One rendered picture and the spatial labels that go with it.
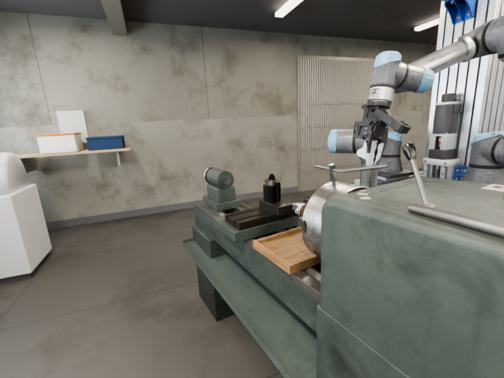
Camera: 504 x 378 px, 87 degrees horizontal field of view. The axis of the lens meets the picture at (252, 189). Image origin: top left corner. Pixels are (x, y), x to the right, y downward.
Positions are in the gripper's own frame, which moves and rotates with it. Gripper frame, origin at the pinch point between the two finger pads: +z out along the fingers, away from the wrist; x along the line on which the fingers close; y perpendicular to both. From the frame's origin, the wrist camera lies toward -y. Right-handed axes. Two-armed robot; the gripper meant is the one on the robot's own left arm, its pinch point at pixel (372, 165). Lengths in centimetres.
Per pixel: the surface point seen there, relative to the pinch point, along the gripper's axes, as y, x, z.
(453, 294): -34.8, 16.1, 23.6
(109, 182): 440, 53, 82
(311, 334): 21, -11, 78
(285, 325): 32, -5, 79
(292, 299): 23, 2, 60
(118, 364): 114, 56, 149
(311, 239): 12.6, 8.0, 29.7
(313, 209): 13.6, 8.6, 18.6
